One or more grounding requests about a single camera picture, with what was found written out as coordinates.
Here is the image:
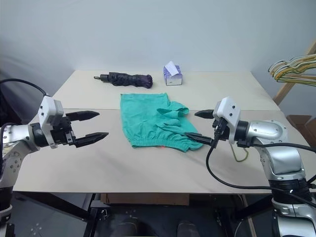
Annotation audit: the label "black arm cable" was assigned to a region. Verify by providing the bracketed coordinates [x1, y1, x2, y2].
[236, 140, 316, 152]
[0, 78, 48, 97]

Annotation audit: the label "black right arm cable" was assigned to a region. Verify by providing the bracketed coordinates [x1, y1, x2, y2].
[236, 140, 316, 152]

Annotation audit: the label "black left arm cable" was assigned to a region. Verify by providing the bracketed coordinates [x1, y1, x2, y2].
[0, 78, 48, 97]

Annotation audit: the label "wooden clothes rack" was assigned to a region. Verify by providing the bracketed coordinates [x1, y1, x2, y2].
[273, 39, 316, 105]

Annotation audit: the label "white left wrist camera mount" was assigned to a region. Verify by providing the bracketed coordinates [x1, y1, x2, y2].
[39, 95, 64, 149]

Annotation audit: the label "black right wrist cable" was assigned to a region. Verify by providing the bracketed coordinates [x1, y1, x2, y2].
[205, 118, 316, 198]

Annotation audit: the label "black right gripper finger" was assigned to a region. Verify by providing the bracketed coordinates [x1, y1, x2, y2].
[194, 110, 214, 119]
[183, 132, 215, 147]

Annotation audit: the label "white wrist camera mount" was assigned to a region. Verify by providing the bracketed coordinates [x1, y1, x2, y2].
[212, 97, 241, 144]
[39, 95, 64, 149]

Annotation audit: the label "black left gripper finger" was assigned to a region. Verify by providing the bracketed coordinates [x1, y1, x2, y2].
[74, 132, 110, 149]
[65, 111, 100, 122]

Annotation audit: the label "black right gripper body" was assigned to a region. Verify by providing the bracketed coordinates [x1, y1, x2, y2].
[212, 118, 230, 142]

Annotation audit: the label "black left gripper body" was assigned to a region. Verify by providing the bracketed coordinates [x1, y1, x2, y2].
[50, 116, 76, 147]

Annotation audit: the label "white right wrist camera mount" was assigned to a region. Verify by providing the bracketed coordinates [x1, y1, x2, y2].
[212, 97, 241, 144]

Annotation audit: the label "dark rounded shape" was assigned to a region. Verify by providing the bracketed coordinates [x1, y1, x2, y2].
[117, 220, 139, 237]
[177, 220, 198, 237]

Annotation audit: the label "purple white tissue box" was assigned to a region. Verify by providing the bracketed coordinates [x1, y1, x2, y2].
[162, 60, 184, 87]

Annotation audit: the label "folded dark purple umbrella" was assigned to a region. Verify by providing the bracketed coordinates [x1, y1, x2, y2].
[93, 72, 154, 89]

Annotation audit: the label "green shorts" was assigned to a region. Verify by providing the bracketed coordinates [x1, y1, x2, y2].
[119, 92, 204, 152]

